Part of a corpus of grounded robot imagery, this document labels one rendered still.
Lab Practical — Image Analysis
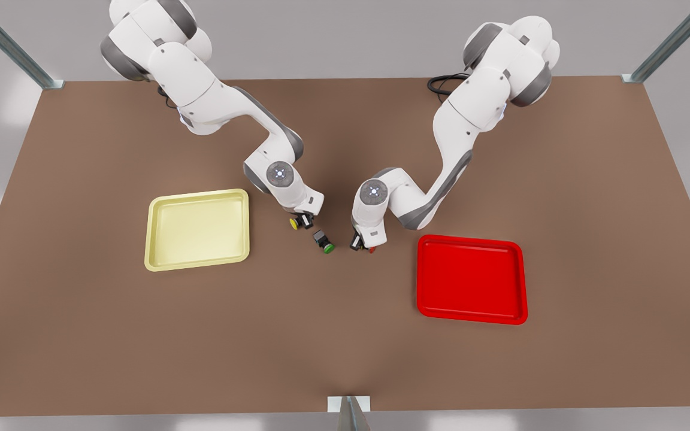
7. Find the pale yellow tray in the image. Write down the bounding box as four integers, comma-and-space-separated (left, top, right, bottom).
144, 189, 251, 272

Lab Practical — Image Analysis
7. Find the red tray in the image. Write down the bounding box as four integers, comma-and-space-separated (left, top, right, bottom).
416, 234, 529, 326

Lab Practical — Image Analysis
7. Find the silver frame post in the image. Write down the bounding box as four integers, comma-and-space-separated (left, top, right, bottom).
0, 0, 65, 91
327, 395, 372, 431
621, 0, 690, 84

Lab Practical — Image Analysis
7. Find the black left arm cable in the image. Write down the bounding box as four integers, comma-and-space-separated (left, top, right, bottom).
427, 72, 473, 98

